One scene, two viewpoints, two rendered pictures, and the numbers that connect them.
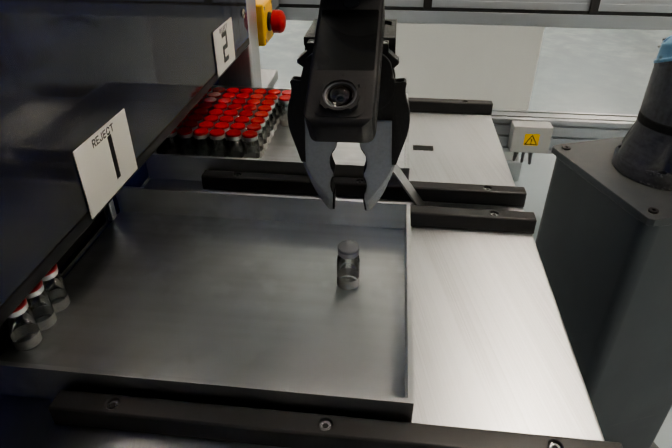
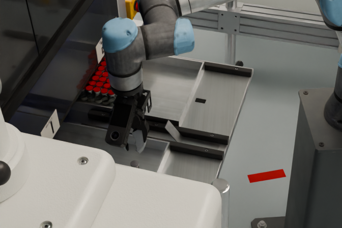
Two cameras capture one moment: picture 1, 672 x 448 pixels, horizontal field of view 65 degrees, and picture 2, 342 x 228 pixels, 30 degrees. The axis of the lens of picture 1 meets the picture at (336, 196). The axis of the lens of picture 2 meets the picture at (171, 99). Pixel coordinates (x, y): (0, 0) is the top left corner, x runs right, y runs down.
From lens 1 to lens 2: 114 cm
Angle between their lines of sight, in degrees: 15
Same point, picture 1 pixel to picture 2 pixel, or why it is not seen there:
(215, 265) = not seen: hidden behind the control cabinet
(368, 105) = (122, 139)
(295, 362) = not seen: hidden behind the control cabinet
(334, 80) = (114, 130)
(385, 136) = (140, 134)
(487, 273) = (192, 177)
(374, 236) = (154, 153)
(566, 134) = not seen: outside the picture
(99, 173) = (47, 135)
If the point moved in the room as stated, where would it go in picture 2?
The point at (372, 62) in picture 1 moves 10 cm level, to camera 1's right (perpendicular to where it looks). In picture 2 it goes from (126, 124) to (170, 130)
